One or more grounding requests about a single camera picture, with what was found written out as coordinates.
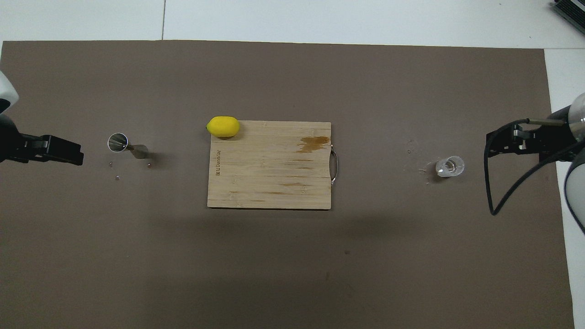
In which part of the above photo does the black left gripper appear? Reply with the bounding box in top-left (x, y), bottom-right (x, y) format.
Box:
top-left (0, 114), bottom-right (84, 166)

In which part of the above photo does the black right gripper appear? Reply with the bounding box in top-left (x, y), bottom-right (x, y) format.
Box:
top-left (486, 107), bottom-right (577, 163)

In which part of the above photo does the steel double jigger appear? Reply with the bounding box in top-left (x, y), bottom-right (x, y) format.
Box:
top-left (107, 133), bottom-right (150, 159)

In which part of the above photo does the clear glass cup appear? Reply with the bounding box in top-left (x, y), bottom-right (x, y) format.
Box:
top-left (435, 156), bottom-right (465, 178)

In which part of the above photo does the grey ribbed device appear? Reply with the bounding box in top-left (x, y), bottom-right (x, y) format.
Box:
top-left (551, 0), bottom-right (585, 33)

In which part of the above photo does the yellow lemon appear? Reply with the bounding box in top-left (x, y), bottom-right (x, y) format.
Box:
top-left (206, 116), bottom-right (240, 138)

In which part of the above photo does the wooden cutting board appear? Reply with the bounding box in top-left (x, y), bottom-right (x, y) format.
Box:
top-left (207, 120), bottom-right (340, 211)

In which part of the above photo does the brown table mat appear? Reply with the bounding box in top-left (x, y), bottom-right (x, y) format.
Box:
top-left (0, 40), bottom-right (575, 329)

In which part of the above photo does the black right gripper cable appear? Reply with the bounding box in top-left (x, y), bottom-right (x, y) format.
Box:
top-left (485, 119), bottom-right (585, 216)

